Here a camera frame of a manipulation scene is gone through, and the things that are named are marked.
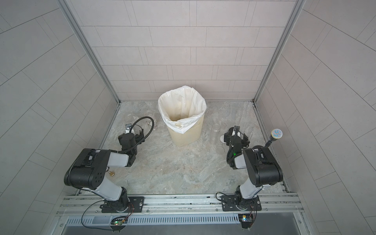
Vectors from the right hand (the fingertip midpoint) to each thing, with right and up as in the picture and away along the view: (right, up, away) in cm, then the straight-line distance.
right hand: (236, 130), depth 94 cm
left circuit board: (-60, -36, -30) cm, 77 cm away
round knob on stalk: (+12, +2, -26) cm, 28 cm away
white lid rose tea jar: (-56, +6, -2) cm, 56 cm away
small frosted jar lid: (-11, -12, -3) cm, 16 cm away
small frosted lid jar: (-15, +3, -11) cm, 18 cm away
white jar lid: (-9, -5, 0) cm, 11 cm away
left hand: (-65, +1, 0) cm, 65 cm away
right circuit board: (-2, -39, -26) cm, 47 cm away
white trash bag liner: (-36, +15, -1) cm, 39 cm away
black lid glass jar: (-5, +12, +16) cm, 21 cm away
